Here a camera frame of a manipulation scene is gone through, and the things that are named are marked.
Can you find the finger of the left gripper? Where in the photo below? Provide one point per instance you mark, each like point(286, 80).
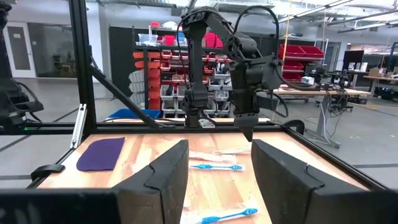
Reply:
point(241, 123)
point(252, 124)

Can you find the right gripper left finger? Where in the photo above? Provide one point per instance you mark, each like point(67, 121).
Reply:
point(161, 193)

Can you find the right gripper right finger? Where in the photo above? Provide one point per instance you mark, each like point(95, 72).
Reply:
point(280, 186)

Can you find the blue toothbrush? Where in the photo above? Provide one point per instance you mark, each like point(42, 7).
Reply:
point(214, 167)
point(230, 215)

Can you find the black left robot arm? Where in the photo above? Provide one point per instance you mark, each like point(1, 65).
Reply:
point(196, 62)

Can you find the rack of red bins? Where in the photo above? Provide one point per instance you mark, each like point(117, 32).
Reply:
point(298, 53)

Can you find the navy blue cloth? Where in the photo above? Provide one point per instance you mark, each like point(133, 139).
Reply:
point(99, 154)

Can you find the wooden work table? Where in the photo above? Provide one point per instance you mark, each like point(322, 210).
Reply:
point(323, 91)

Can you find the blue plastic tub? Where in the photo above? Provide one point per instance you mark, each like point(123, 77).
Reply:
point(133, 113)

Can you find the black monitor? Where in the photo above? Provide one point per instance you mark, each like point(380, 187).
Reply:
point(353, 60)

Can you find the black storage shelf with bins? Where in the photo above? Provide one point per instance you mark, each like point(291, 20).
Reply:
point(124, 62)

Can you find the black machine with green light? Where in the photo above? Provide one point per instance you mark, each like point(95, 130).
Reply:
point(12, 102)

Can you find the white door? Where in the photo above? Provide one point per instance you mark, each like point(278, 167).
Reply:
point(18, 49)

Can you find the black frame corner clamp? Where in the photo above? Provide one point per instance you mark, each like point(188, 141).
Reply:
point(46, 169)
point(295, 124)

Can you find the silver metal bracket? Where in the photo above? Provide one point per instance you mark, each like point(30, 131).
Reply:
point(78, 127)

